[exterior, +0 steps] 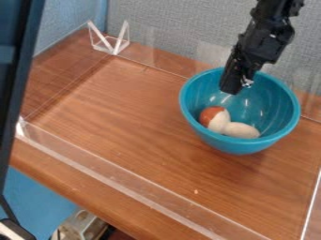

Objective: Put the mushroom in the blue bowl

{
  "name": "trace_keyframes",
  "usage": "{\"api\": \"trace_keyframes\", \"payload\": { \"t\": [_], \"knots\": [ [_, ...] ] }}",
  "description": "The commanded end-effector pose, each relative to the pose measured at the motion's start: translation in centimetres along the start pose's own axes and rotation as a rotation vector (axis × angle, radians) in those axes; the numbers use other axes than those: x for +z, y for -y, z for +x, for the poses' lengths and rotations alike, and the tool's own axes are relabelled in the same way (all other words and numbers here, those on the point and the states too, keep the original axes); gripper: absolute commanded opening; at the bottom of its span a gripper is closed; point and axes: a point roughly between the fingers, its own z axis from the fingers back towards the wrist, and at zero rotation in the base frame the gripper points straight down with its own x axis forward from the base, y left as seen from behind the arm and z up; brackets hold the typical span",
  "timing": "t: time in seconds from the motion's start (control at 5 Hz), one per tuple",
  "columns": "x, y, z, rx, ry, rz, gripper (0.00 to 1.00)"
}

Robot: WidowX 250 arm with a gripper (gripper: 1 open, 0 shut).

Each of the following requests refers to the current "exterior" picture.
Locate white device under table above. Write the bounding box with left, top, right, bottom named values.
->
left=49, top=209, right=110, bottom=240

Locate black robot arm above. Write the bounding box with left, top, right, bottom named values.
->
left=0, top=0, right=305, bottom=173

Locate blue plastic bowl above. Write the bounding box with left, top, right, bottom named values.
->
left=178, top=67, right=301, bottom=155

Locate white brown-capped toy mushroom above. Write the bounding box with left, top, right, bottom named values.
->
left=198, top=106, right=259, bottom=139

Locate clear acrylic back barrier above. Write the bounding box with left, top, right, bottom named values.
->
left=120, top=28, right=321, bottom=123

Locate clear acrylic front barrier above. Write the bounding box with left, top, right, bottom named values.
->
left=16, top=118, right=270, bottom=240

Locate clear acrylic corner bracket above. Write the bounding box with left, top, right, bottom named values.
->
left=87, top=21, right=131, bottom=55

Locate clear acrylic barrier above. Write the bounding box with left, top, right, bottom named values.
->
left=16, top=118, right=270, bottom=240
left=120, top=28, right=321, bottom=123

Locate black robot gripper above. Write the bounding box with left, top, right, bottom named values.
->
left=219, top=17, right=294, bottom=95

